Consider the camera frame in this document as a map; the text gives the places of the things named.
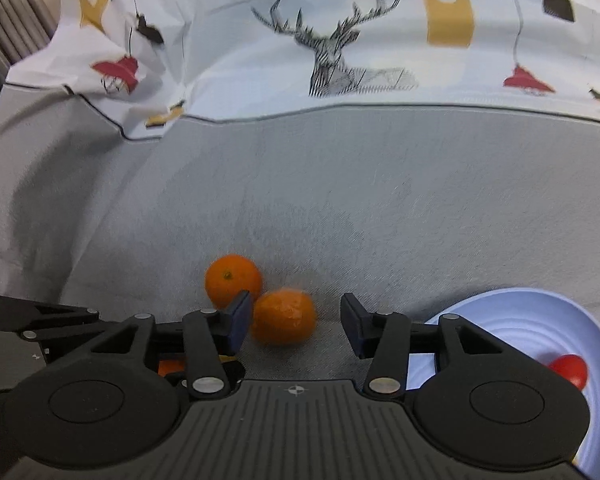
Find white printed deer cloth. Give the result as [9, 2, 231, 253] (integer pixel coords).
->
[7, 0, 600, 140]

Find blue round plate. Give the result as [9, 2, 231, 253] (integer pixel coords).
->
[405, 287, 600, 479]

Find red tomato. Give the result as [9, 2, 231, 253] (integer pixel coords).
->
[548, 354, 588, 391]

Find orange tangerine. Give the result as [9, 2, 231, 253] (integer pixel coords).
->
[158, 359, 186, 377]
[204, 254, 263, 309]
[251, 288, 317, 347]

